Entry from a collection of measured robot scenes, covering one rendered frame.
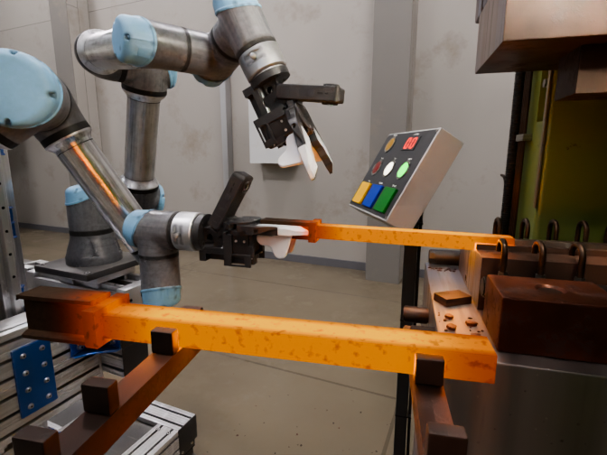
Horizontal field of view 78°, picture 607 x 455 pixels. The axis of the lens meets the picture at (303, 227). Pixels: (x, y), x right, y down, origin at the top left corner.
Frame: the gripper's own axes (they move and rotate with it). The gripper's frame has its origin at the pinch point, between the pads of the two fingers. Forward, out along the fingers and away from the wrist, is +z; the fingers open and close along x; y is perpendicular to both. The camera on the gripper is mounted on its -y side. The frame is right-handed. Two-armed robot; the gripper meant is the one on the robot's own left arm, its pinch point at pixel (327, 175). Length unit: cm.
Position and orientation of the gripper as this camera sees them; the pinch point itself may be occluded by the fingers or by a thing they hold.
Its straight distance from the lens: 67.6
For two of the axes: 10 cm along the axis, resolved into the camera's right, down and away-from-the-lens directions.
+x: -2.6, 2.0, -9.4
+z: 4.3, 9.0, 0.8
